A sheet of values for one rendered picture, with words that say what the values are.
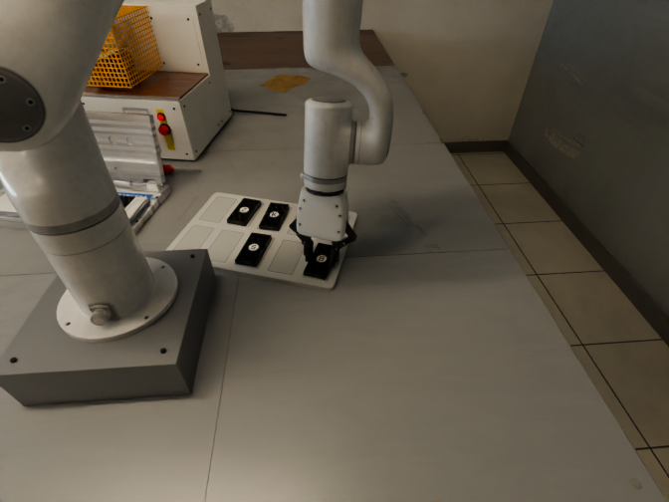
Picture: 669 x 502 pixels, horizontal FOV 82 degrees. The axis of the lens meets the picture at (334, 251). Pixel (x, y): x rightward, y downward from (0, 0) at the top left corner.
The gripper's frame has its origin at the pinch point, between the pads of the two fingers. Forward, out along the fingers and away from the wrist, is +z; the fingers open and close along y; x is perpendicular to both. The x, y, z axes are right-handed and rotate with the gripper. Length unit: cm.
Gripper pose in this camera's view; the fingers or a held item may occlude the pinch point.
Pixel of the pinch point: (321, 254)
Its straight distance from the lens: 82.7
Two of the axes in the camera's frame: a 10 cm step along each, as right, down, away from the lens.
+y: 9.6, 2.0, -2.2
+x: 2.9, -4.8, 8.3
